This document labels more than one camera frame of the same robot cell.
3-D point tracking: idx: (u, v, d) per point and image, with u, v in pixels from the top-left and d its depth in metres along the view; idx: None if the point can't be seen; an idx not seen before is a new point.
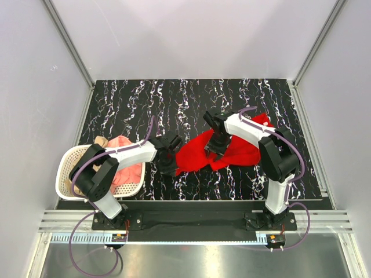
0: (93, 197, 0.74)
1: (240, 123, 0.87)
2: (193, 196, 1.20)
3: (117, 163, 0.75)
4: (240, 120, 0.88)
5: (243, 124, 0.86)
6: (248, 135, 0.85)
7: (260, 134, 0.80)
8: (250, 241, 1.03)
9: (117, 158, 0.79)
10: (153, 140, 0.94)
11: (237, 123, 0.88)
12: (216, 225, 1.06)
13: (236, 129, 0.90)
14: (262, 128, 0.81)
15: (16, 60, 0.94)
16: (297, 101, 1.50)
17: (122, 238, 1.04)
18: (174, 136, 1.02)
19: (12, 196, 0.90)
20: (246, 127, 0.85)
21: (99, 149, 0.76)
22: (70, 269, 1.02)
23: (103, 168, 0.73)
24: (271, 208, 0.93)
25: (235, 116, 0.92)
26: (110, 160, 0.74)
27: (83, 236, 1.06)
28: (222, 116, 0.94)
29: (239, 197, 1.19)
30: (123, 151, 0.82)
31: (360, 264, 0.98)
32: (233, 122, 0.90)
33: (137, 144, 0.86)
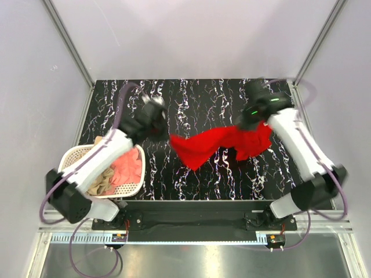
0: (73, 221, 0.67)
1: (294, 130, 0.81)
2: (193, 196, 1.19)
3: (77, 192, 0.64)
4: (297, 128, 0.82)
5: (298, 134, 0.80)
6: (294, 147, 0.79)
7: (313, 163, 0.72)
8: (250, 241, 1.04)
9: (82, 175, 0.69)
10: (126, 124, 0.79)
11: (288, 127, 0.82)
12: (216, 225, 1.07)
13: (282, 132, 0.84)
14: (321, 157, 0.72)
15: (16, 59, 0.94)
16: (297, 101, 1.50)
17: (122, 238, 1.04)
18: (152, 105, 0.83)
19: (12, 196, 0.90)
20: (299, 141, 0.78)
21: (53, 179, 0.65)
22: (70, 269, 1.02)
23: (66, 200, 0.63)
24: (274, 208, 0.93)
25: (291, 114, 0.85)
26: (67, 191, 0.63)
27: (83, 236, 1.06)
28: (275, 107, 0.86)
29: (240, 197, 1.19)
30: (83, 167, 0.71)
31: (360, 264, 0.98)
32: (287, 124, 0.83)
33: (102, 145, 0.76)
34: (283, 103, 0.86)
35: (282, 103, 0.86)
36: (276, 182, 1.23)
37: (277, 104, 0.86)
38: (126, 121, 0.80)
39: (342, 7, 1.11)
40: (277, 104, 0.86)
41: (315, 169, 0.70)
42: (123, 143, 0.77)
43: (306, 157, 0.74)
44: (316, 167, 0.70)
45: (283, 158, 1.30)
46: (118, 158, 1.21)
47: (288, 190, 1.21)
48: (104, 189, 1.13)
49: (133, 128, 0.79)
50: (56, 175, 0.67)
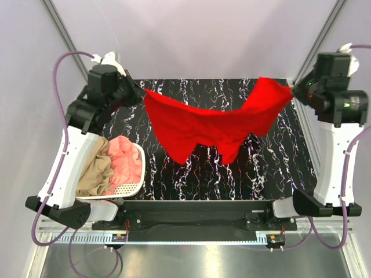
0: (77, 226, 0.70)
1: (340, 154, 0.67)
2: (193, 196, 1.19)
3: (62, 213, 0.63)
4: (346, 151, 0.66)
5: (341, 158, 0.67)
6: (327, 161, 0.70)
7: (334, 195, 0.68)
8: (250, 241, 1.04)
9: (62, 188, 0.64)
10: (80, 110, 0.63)
11: (338, 144, 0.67)
12: (216, 225, 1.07)
13: (330, 141, 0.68)
14: (345, 194, 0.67)
15: (16, 59, 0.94)
16: (297, 101, 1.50)
17: (122, 238, 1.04)
18: (97, 76, 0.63)
19: (12, 196, 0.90)
20: (337, 166, 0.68)
21: (33, 207, 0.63)
22: (69, 269, 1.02)
23: (55, 220, 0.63)
24: (276, 208, 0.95)
25: (356, 129, 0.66)
26: (53, 216, 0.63)
27: (83, 236, 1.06)
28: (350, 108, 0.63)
29: (239, 197, 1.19)
30: (56, 185, 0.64)
31: (360, 264, 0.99)
32: (341, 139, 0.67)
33: (61, 156, 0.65)
34: (357, 109, 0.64)
35: (356, 108, 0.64)
36: (276, 182, 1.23)
37: (348, 112, 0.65)
38: (77, 106, 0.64)
39: (341, 8, 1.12)
40: (347, 110, 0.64)
41: (330, 201, 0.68)
42: (82, 141, 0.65)
43: (331, 183, 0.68)
44: (334, 198, 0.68)
45: (283, 158, 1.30)
46: (118, 158, 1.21)
47: (288, 190, 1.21)
48: (104, 189, 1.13)
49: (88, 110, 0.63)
50: (34, 201, 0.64)
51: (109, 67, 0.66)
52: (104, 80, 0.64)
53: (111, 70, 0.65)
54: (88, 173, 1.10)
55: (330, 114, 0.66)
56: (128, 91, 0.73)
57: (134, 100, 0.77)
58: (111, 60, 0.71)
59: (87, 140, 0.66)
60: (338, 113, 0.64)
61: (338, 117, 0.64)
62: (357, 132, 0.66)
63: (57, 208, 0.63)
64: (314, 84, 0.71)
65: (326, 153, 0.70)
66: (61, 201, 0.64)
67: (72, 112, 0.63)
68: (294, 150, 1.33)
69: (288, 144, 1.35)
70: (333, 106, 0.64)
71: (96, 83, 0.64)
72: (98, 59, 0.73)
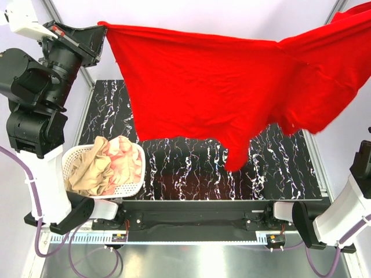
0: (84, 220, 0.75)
1: (357, 217, 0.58)
2: (193, 196, 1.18)
3: (61, 229, 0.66)
4: (364, 218, 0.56)
5: (355, 220, 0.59)
6: (340, 211, 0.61)
7: (333, 239, 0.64)
8: (250, 241, 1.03)
9: (51, 208, 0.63)
10: (22, 125, 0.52)
11: (361, 209, 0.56)
12: (216, 225, 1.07)
13: (353, 199, 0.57)
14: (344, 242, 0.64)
15: None
16: None
17: (122, 238, 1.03)
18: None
19: (12, 196, 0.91)
20: (348, 223, 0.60)
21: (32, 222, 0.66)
22: (69, 270, 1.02)
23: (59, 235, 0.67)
24: (276, 207, 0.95)
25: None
26: (54, 231, 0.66)
27: (83, 236, 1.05)
28: None
29: (239, 197, 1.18)
30: (43, 205, 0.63)
31: (360, 265, 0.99)
32: (367, 209, 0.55)
33: (31, 183, 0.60)
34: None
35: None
36: (276, 182, 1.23)
37: None
38: (19, 127, 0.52)
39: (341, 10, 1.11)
40: None
41: (324, 241, 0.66)
42: (44, 164, 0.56)
43: (335, 234, 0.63)
44: (331, 241, 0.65)
45: (283, 158, 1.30)
46: (117, 158, 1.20)
47: (288, 190, 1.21)
48: (104, 189, 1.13)
49: (30, 134, 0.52)
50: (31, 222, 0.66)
51: (16, 60, 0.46)
52: (15, 91, 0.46)
53: (19, 72, 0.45)
54: (88, 173, 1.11)
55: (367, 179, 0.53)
56: (72, 57, 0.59)
57: (88, 61, 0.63)
58: (27, 21, 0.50)
59: (49, 161, 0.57)
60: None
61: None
62: None
63: (55, 225, 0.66)
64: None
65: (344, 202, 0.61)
66: (57, 218, 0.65)
67: (12, 130, 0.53)
68: (294, 150, 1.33)
69: (288, 145, 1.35)
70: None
71: (10, 95, 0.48)
72: (3, 15, 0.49)
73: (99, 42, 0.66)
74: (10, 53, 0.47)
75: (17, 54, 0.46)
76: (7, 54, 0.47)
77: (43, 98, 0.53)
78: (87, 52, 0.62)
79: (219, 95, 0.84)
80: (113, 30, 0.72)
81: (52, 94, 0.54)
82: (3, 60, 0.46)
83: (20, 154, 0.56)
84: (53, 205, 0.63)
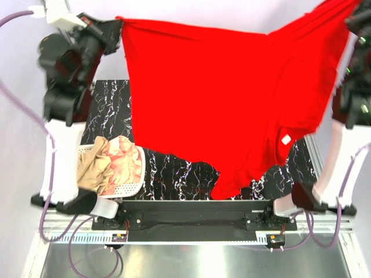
0: (88, 210, 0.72)
1: (347, 158, 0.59)
2: (193, 196, 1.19)
3: (69, 204, 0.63)
4: (352, 156, 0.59)
5: (346, 164, 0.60)
6: (330, 161, 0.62)
7: (333, 195, 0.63)
8: (250, 241, 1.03)
9: (65, 184, 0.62)
10: (58, 100, 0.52)
11: (347, 148, 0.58)
12: (216, 225, 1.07)
13: (338, 141, 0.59)
14: (343, 196, 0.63)
15: (16, 59, 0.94)
16: None
17: (122, 238, 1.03)
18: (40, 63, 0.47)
19: (13, 196, 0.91)
20: (341, 169, 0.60)
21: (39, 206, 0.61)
22: (69, 269, 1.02)
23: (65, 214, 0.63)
24: (276, 205, 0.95)
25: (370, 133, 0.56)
26: (60, 210, 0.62)
27: (83, 236, 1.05)
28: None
29: (239, 197, 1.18)
30: (57, 179, 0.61)
31: (360, 264, 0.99)
32: (352, 146, 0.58)
33: (52, 153, 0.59)
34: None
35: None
36: (276, 182, 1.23)
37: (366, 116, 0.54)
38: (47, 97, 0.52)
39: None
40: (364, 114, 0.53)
41: (326, 201, 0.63)
42: (73, 134, 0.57)
43: (332, 186, 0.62)
44: (331, 198, 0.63)
45: None
46: (117, 158, 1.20)
47: (288, 190, 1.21)
48: (104, 189, 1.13)
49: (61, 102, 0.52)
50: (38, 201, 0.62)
51: (59, 41, 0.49)
52: (58, 68, 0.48)
53: (62, 50, 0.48)
54: (88, 173, 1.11)
55: (343, 113, 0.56)
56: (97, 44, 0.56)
57: (109, 50, 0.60)
58: (62, 11, 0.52)
59: (76, 132, 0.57)
60: (353, 116, 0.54)
61: (352, 120, 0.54)
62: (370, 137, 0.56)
63: (62, 204, 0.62)
64: (359, 59, 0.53)
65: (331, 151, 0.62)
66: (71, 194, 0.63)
67: (48, 102, 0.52)
68: (293, 150, 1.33)
69: None
70: (349, 107, 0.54)
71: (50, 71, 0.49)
72: (42, 9, 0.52)
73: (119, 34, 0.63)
74: (54, 37, 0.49)
75: (61, 37, 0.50)
76: (52, 38, 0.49)
77: (76, 77, 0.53)
78: (110, 40, 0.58)
79: (225, 101, 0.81)
80: (127, 27, 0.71)
81: (82, 75, 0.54)
82: (48, 43, 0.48)
83: (48, 125, 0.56)
84: (68, 180, 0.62)
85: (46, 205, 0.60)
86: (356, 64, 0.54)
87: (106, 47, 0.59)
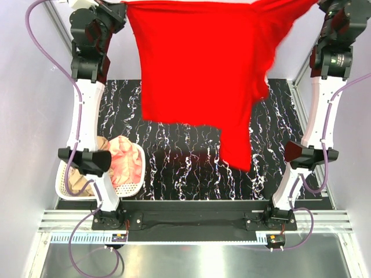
0: (106, 168, 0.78)
1: (324, 103, 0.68)
2: (193, 196, 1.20)
3: (93, 153, 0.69)
4: (329, 101, 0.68)
5: (324, 108, 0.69)
6: (313, 112, 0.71)
7: (317, 138, 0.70)
8: (250, 241, 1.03)
9: (89, 135, 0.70)
10: (82, 65, 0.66)
11: (323, 94, 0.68)
12: (216, 225, 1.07)
13: (317, 90, 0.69)
14: (326, 137, 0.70)
15: (18, 60, 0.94)
16: (297, 101, 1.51)
17: (122, 238, 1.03)
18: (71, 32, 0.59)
19: (13, 196, 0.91)
20: (320, 114, 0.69)
21: (65, 156, 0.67)
22: (70, 269, 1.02)
23: (88, 161, 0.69)
24: (276, 201, 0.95)
25: (339, 83, 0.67)
26: (86, 157, 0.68)
27: (83, 236, 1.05)
28: (340, 65, 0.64)
29: (239, 197, 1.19)
30: (82, 130, 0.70)
31: (360, 264, 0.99)
32: (326, 90, 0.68)
33: (79, 105, 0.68)
34: (342, 65, 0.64)
35: (343, 65, 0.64)
36: (276, 182, 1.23)
37: (337, 68, 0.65)
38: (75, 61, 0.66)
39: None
40: (334, 66, 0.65)
41: (312, 143, 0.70)
42: (94, 90, 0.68)
43: (314, 128, 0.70)
44: (316, 142, 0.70)
45: (283, 158, 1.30)
46: (117, 158, 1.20)
47: None
48: None
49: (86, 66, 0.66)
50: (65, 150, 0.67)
51: (84, 14, 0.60)
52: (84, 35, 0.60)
53: (88, 21, 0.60)
54: None
55: (318, 68, 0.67)
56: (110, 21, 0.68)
57: (119, 25, 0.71)
58: None
59: (97, 88, 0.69)
60: (326, 68, 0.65)
61: (325, 70, 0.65)
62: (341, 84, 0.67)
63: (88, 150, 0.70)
64: (328, 22, 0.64)
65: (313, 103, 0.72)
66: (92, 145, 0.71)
67: (75, 66, 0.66)
68: None
69: None
70: (321, 61, 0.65)
71: (79, 40, 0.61)
72: None
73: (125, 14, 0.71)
74: (79, 13, 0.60)
75: (85, 13, 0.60)
76: (78, 14, 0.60)
77: (98, 46, 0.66)
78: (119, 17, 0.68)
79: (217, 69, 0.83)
80: (131, 9, 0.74)
81: (100, 44, 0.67)
82: (76, 16, 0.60)
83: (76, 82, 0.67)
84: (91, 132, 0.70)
85: (74, 152, 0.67)
86: (326, 26, 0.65)
87: (117, 22, 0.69)
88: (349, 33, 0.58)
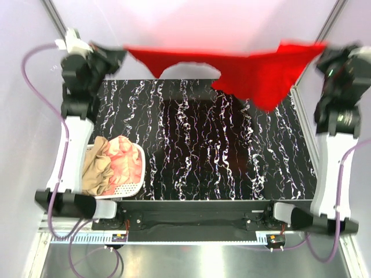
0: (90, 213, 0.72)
1: (335, 164, 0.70)
2: (193, 196, 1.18)
3: (75, 194, 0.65)
4: (339, 161, 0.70)
5: (337, 169, 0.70)
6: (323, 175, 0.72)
7: (330, 206, 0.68)
8: (250, 241, 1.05)
9: (72, 175, 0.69)
10: (73, 108, 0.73)
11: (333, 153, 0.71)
12: (216, 225, 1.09)
13: (325, 151, 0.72)
14: (340, 204, 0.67)
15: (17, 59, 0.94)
16: (297, 100, 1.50)
17: (122, 238, 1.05)
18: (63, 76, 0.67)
19: (13, 195, 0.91)
20: (332, 176, 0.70)
21: (44, 199, 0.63)
22: (69, 269, 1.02)
23: (69, 205, 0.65)
24: (276, 208, 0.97)
25: (351, 141, 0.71)
26: (66, 200, 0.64)
27: (83, 236, 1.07)
28: (346, 123, 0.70)
29: (240, 197, 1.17)
30: (65, 170, 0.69)
31: (360, 264, 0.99)
32: (335, 151, 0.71)
33: (65, 142, 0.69)
34: (351, 123, 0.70)
35: (349, 122, 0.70)
36: (276, 182, 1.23)
37: (342, 124, 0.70)
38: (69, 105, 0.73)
39: (337, 17, 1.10)
40: (341, 123, 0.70)
41: (324, 212, 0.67)
42: (82, 130, 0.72)
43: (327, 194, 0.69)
44: (329, 209, 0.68)
45: (283, 158, 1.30)
46: (117, 158, 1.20)
47: (288, 190, 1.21)
48: (104, 189, 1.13)
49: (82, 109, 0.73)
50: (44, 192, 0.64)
51: (77, 58, 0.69)
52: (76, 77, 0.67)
53: (80, 65, 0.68)
54: (88, 173, 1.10)
55: (323, 125, 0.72)
56: (104, 66, 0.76)
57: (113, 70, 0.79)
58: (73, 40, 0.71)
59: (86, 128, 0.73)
60: (333, 124, 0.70)
61: (333, 128, 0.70)
62: (349, 145, 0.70)
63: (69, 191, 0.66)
64: (328, 83, 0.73)
65: (322, 165, 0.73)
66: (72, 183, 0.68)
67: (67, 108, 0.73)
68: (294, 150, 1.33)
69: (288, 145, 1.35)
70: (327, 119, 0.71)
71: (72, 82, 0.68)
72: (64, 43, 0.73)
73: (122, 54, 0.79)
74: (71, 58, 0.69)
75: (76, 59, 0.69)
76: (68, 59, 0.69)
77: (88, 89, 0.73)
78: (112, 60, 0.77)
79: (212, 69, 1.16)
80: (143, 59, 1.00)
81: (91, 87, 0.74)
82: (68, 62, 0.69)
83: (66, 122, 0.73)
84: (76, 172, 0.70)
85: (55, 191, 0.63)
86: (326, 87, 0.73)
87: (112, 67, 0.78)
88: (351, 89, 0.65)
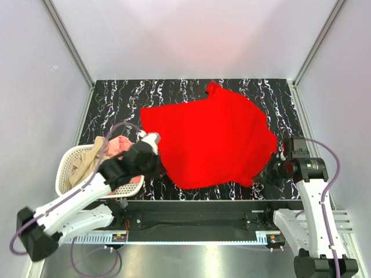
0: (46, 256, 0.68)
1: (316, 204, 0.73)
2: (193, 196, 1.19)
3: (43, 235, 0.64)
4: (320, 201, 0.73)
5: (319, 210, 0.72)
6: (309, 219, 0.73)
7: (324, 244, 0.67)
8: (249, 241, 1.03)
9: (56, 215, 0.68)
10: (111, 169, 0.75)
11: (312, 196, 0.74)
12: (216, 225, 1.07)
13: (305, 196, 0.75)
14: (334, 243, 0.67)
15: (17, 59, 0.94)
16: (297, 101, 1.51)
17: (122, 238, 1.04)
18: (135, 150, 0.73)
19: (13, 196, 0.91)
20: (318, 216, 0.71)
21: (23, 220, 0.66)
22: (70, 269, 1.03)
23: (31, 240, 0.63)
24: (276, 216, 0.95)
25: (322, 183, 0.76)
26: (33, 235, 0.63)
27: (83, 236, 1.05)
28: (315, 167, 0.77)
29: (239, 197, 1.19)
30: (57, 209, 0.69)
31: (360, 264, 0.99)
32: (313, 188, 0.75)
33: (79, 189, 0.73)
34: (318, 167, 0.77)
35: (317, 168, 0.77)
36: None
37: (312, 170, 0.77)
38: (111, 165, 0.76)
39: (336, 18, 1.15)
40: (311, 169, 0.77)
41: (323, 252, 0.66)
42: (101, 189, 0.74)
43: (319, 234, 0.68)
44: (326, 249, 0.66)
45: None
46: None
47: (288, 190, 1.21)
48: None
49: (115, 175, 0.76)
50: (28, 213, 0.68)
51: (148, 146, 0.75)
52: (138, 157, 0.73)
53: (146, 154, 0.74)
54: (88, 173, 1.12)
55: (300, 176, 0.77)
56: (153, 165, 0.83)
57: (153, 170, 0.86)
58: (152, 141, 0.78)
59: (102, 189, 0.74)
60: (305, 170, 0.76)
61: (305, 174, 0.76)
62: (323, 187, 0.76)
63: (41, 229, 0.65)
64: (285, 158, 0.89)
65: (306, 211, 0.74)
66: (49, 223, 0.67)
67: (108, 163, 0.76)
68: None
69: None
70: (298, 167, 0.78)
71: (133, 158, 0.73)
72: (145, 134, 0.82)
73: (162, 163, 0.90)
74: (144, 144, 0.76)
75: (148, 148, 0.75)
76: (143, 143, 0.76)
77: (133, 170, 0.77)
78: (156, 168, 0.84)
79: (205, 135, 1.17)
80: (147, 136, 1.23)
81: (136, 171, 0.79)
82: (142, 144, 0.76)
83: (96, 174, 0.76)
84: (60, 216, 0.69)
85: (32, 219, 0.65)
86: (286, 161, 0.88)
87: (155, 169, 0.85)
88: (297, 145, 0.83)
